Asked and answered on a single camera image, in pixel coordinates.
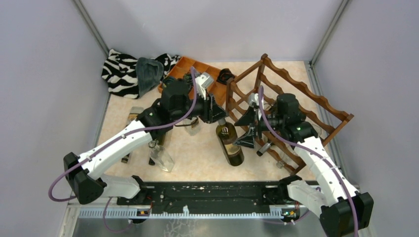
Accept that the dark wine bottle front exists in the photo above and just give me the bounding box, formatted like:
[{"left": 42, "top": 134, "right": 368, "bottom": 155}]
[{"left": 263, "top": 103, "right": 273, "bottom": 115}]

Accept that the wooden wine rack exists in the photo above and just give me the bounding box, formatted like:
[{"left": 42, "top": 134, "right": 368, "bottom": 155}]
[{"left": 226, "top": 54, "right": 354, "bottom": 175}]

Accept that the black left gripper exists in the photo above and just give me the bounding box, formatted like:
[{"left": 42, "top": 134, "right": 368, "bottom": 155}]
[{"left": 172, "top": 87, "right": 229, "bottom": 123}]

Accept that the clear liquor bottle gold label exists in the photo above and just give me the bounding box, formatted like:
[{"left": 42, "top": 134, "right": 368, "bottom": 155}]
[{"left": 120, "top": 106, "right": 145, "bottom": 163}]

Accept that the dark wine bottle lying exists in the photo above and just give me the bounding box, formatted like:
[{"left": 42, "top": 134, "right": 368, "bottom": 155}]
[{"left": 148, "top": 134, "right": 166, "bottom": 168}]

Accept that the orange wooden compartment tray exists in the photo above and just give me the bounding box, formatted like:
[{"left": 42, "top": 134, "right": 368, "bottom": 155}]
[{"left": 167, "top": 56, "right": 226, "bottom": 106}]

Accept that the black rolled item right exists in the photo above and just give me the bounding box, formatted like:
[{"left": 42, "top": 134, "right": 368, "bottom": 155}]
[{"left": 216, "top": 68, "right": 236, "bottom": 85}]

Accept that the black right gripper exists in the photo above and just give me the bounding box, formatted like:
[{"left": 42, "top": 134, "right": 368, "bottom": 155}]
[{"left": 232, "top": 105, "right": 285, "bottom": 149}]

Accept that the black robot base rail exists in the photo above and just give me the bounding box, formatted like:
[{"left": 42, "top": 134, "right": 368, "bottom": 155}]
[{"left": 79, "top": 181, "right": 309, "bottom": 222}]

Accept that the dark wine bottle back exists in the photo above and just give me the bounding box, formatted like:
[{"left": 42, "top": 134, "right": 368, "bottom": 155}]
[{"left": 216, "top": 118, "right": 244, "bottom": 166}]

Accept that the standing clear bottle black cap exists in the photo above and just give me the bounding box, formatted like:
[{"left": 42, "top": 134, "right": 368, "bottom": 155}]
[{"left": 183, "top": 117, "right": 201, "bottom": 136}]

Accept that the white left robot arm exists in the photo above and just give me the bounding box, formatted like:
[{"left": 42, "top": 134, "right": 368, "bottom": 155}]
[{"left": 63, "top": 81, "right": 227, "bottom": 204}]

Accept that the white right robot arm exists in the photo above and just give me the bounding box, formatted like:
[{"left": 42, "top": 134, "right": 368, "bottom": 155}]
[{"left": 234, "top": 93, "right": 374, "bottom": 237}]

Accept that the small clear glass bottle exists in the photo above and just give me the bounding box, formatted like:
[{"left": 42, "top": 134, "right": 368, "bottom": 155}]
[{"left": 148, "top": 140, "right": 175, "bottom": 173}]

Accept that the zebra striped cloth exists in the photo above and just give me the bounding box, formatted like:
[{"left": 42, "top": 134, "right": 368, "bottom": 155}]
[{"left": 101, "top": 49, "right": 181, "bottom": 99}]

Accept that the dark wine bottle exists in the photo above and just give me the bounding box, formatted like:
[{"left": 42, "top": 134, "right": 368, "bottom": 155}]
[
  {"left": 216, "top": 118, "right": 244, "bottom": 166},
  {"left": 148, "top": 134, "right": 166, "bottom": 168},
  {"left": 263, "top": 103, "right": 273, "bottom": 115}
]

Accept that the green wine bottle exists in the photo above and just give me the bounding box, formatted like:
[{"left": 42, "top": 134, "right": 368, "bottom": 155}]
[{"left": 256, "top": 139, "right": 286, "bottom": 157}]

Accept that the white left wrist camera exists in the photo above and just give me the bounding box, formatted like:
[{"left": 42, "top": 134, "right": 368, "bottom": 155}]
[{"left": 195, "top": 72, "right": 214, "bottom": 100}]

